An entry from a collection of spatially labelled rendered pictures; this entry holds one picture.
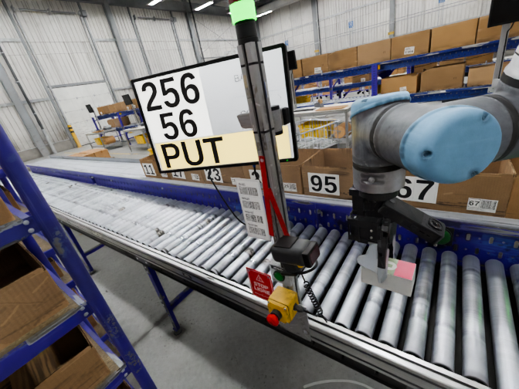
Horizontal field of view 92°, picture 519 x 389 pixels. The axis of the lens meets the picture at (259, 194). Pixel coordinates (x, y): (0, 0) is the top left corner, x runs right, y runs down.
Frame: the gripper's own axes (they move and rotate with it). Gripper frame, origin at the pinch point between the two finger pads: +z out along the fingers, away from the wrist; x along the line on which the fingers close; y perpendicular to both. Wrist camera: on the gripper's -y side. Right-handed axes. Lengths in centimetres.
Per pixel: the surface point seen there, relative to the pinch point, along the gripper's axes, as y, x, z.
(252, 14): 26, -1, -55
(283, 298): 27.4, 4.8, 17.3
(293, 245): 20.8, 4.7, -3.9
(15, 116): 1657, -259, -108
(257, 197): 32.4, 1.1, -14.1
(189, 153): 59, 0, -26
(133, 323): 171, 13, 104
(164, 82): 61, -1, -48
